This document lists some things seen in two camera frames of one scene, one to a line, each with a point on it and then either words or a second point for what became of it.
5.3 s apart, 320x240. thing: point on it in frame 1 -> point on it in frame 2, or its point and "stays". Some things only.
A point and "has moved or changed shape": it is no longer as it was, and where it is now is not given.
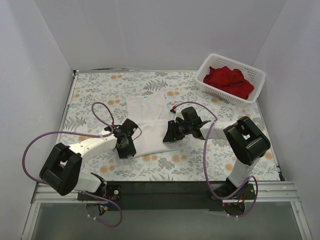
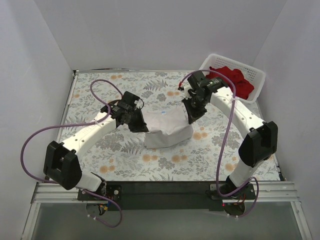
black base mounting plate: [169, 195] stays
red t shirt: [231, 81] stays
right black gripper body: [173, 131] -> [192, 104]
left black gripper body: [128, 150] -> [133, 117]
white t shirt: [151, 113] has moved or changed shape
